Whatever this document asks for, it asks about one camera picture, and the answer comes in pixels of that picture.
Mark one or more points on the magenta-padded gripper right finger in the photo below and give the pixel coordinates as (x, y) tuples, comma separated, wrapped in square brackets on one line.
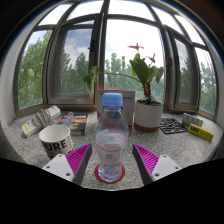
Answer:
[(165, 166)]

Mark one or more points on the dark-framed bay window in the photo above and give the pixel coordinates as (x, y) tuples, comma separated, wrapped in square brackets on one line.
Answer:
[(101, 66)]

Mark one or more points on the colourful pencil box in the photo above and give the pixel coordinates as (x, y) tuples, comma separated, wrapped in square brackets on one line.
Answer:
[(78, 125)]

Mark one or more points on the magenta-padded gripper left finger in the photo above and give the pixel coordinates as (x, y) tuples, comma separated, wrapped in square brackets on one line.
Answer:
[(58, 166)]

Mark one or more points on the flat round red coaster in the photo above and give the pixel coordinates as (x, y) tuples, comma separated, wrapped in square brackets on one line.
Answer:
[(98, 175)]

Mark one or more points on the ball of beige twine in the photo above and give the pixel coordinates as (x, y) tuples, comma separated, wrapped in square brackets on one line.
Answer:
[(41, 119)]

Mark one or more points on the red and white carton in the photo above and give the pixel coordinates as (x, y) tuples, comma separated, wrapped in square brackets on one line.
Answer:
[(128, 103)]

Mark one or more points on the red-flowered plant in white pot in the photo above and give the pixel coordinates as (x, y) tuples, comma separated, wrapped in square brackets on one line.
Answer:
[(148, 115)]

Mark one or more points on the clear blue-capped water bottle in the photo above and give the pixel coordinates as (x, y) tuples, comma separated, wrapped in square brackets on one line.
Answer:
[(111, 140)]

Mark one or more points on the long yellow glue box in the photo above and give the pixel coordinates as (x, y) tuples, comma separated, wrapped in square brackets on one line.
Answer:
[(201, 132)]

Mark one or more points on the blue and yellow tissue pack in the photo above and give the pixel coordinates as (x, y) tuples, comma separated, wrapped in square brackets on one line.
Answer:
[(191, 119)]

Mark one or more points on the white paper cup black print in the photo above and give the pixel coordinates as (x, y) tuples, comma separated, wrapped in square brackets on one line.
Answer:
[(55, 140)]

